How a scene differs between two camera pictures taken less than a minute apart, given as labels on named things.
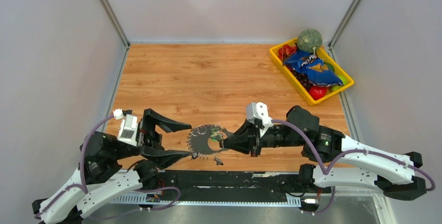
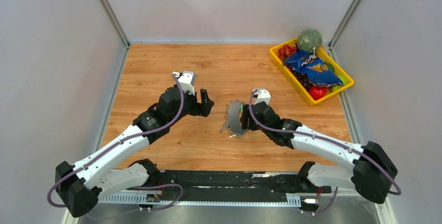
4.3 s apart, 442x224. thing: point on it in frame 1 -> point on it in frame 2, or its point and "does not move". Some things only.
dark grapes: x=304 y=78 does not move
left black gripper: x=148 y=137 -> x=203 y=108
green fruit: x=344 y=82 does not move
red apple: x=318 y=92 does not move
